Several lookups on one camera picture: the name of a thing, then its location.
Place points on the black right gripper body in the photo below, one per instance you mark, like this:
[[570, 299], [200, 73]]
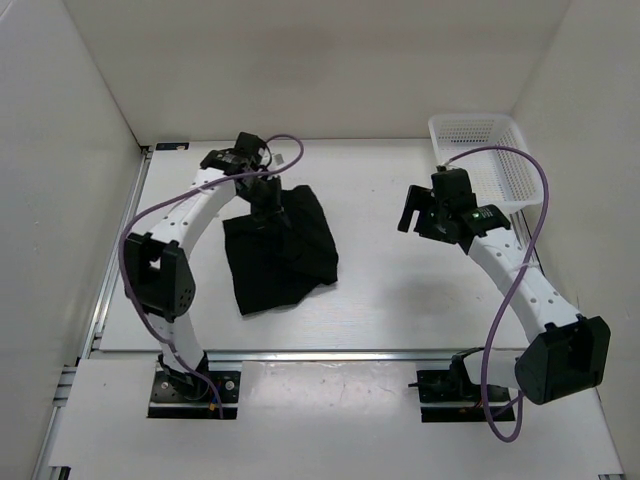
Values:
[[433, 227]]

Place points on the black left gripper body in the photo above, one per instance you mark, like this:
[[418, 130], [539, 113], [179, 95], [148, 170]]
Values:
[[264, 197]]

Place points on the black shorts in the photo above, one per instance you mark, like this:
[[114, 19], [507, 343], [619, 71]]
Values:
[[277, 262]]

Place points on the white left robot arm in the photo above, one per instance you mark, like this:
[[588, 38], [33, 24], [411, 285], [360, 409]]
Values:
[[154, 250]]

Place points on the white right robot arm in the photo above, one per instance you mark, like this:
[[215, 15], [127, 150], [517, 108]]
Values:
[[567, 351]]

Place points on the white perforated plastic basket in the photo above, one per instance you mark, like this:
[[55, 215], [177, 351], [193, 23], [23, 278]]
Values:
[[481, 144]]

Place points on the black corner label tag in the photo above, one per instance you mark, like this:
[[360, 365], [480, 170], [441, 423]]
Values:
[[172, 146]]

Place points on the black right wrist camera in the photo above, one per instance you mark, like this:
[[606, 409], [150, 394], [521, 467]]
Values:
[[451, 185]]

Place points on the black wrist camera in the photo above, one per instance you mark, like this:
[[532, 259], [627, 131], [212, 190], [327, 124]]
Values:
[[451, 185], [247, 145]]

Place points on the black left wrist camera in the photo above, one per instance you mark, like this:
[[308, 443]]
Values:
[[247, 145]]

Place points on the aluminium table edge rail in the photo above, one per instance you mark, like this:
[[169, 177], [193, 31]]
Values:
[[228, 356]]

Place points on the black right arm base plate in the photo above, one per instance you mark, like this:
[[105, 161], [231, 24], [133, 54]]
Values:
[[444, 398]]

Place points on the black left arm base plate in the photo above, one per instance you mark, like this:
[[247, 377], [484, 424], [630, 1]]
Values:
[[168, 400]]

